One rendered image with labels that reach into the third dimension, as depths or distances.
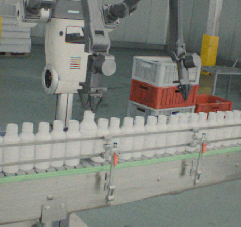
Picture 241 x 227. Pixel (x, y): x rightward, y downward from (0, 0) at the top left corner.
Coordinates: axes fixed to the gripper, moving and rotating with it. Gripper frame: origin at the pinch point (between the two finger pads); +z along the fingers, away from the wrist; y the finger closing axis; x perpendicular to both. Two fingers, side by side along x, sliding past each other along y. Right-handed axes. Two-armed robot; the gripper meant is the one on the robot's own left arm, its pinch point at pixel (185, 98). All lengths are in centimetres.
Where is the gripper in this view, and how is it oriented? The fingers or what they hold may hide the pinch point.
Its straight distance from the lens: 210.4
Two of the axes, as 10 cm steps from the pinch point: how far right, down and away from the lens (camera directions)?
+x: -5.6, 1.0, 8.3
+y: 8.3, -0.3, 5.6
